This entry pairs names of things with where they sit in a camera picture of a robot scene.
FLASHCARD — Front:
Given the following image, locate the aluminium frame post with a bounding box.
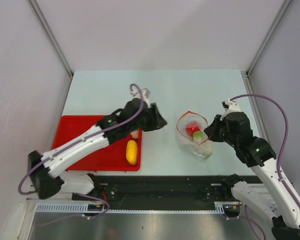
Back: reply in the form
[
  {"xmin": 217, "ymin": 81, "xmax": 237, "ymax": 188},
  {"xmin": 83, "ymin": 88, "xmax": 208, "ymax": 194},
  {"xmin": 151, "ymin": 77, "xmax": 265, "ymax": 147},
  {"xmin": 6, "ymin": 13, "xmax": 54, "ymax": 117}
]
[
  {"xmin": 247, "ymin": 0, "xmax": 293, "ymax": 76},
  {"xmin": 26, "ymin": 0, "xmax": 74, "ymax": 77}
]

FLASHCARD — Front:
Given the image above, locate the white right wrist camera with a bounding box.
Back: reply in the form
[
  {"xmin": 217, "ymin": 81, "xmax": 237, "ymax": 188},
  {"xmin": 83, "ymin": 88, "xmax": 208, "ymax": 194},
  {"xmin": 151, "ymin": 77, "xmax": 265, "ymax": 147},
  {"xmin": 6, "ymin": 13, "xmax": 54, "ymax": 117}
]
[{"xmin": 220, "ymin": 99, "xmax": 241, "ymax": 121}]

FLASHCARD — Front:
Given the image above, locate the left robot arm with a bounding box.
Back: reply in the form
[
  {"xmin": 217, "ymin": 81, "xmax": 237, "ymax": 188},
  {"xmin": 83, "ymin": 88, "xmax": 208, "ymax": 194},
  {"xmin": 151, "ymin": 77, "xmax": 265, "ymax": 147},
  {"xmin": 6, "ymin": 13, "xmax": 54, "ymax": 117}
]
[{"xmin": 26, "ymin": 98, "xmax": 168, "ymax": 200}]

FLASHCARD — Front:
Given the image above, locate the white fake garlic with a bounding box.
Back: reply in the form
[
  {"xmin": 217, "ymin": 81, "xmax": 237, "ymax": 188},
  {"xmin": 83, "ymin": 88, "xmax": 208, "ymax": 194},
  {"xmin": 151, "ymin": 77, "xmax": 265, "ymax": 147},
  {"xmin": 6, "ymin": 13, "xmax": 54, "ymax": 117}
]
[{"xmin": 130, "ymin": 130, "xmax": 140, "ymax": 139}]

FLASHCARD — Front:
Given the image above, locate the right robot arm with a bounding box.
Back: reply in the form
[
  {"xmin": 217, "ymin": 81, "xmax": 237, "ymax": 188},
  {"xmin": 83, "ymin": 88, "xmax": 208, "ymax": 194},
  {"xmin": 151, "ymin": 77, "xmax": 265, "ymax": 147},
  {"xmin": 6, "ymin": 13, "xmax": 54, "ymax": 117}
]
[{"xmin": 204, "ymin": 111, "xmax": 300, "ymax": 240}]

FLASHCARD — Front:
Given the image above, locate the green fake leafy vegetable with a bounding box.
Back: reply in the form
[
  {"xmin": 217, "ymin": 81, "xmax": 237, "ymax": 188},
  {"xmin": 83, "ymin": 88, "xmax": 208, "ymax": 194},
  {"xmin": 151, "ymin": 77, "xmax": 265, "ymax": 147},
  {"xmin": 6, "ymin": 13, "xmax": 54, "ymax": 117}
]
[{"xmin": 192, "ymin": 131, "xmax": 208, "ymax": 144}]

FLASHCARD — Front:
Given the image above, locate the clear zip top bag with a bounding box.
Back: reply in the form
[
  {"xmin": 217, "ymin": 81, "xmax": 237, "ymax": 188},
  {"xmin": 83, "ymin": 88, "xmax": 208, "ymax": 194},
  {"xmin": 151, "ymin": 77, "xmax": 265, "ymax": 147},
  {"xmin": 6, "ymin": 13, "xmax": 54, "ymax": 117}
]
[{"xmin": 175, "ymin": 110, "xmax": 213, "ymax": 162}]

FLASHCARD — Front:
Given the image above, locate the right aluminium frame post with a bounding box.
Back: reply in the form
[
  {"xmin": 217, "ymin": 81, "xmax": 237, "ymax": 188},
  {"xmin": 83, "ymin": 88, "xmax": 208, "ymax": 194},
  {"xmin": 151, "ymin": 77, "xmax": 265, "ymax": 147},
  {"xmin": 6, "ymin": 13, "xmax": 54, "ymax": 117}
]
[{"xmin": 247, "ymin": 0, "xmax": 293, "ymax": 76}]

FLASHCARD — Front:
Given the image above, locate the yellow fake mango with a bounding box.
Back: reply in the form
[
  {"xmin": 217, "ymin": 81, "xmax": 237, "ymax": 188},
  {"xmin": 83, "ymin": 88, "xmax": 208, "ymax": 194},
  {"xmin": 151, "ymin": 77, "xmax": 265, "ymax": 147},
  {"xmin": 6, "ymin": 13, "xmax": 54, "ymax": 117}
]
[{"xmin": 125, "ymin": 140, "xmax": 138, "ymax": 165}]

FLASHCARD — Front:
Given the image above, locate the red fake apple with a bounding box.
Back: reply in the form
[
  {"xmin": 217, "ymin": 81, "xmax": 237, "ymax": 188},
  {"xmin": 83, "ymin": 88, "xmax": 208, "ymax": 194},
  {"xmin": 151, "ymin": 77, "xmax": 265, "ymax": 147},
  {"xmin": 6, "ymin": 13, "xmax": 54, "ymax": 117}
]
[{"xmin": 185, "ymin": 120, "xmax": 202, "ymax": 136}]

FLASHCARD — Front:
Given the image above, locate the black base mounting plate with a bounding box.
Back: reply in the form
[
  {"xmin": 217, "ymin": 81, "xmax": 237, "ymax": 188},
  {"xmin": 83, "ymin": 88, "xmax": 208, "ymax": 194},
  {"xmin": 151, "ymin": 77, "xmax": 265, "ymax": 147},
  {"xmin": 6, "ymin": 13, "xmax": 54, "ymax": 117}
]
[{"xmin": 72, "ymin": 174, "xmax": 241, "ymax": 212}]

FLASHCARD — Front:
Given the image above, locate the white slotted cable duct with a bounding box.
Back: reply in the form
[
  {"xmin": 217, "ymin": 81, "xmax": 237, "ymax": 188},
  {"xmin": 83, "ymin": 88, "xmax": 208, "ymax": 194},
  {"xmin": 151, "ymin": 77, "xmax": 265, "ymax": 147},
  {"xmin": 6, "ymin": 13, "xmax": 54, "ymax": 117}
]
[{"xmin": 36, "ymin": 201, "xmax": 227, "ymax": 215}]

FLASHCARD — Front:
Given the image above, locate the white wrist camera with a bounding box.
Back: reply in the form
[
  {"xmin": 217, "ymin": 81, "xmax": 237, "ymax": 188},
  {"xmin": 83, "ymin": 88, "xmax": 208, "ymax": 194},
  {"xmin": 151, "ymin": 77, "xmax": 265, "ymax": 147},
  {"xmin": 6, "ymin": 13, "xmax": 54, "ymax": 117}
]
[
  {"xmin": 220, "ymin": 99, "xmax": 241, "ymax": 121},
  {"xmin": 130, "ymin": 88, "xmax": 151, "ymax": 108}
]

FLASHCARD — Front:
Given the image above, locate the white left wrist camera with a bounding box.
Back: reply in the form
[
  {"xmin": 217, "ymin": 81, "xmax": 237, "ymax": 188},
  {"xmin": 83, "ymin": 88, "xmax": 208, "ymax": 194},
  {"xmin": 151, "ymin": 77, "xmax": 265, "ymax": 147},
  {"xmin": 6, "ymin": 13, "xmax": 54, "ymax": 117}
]
[{"xmin": 130, "ymin": 88, "xmax": 151, "ymax": 108}]

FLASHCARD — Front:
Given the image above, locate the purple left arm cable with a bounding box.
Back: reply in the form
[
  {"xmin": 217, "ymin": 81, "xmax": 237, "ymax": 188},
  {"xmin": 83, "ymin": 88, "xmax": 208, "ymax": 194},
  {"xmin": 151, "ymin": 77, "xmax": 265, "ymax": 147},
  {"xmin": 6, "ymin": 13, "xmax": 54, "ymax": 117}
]
[{"xmin": 17, "ymin": 83, "xmax": 147, "ymax": 195}]

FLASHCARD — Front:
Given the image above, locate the left aluminium frame post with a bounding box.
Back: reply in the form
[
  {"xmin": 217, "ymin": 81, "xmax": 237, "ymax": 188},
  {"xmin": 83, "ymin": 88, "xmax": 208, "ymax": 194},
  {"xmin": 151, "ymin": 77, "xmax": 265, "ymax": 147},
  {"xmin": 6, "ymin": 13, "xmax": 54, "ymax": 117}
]
[{"xmin": 26, "ymin": 0, "xmax": 74, "ymax": 77}]

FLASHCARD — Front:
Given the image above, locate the red plastic tray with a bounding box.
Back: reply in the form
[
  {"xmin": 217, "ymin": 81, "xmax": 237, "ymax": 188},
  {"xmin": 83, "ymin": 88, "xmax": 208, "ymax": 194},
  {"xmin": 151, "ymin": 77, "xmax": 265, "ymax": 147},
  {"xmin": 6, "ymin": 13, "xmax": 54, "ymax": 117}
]
[{"xmin": 52, "ymin": 115, "xmax": 143, "ymax": 172}]

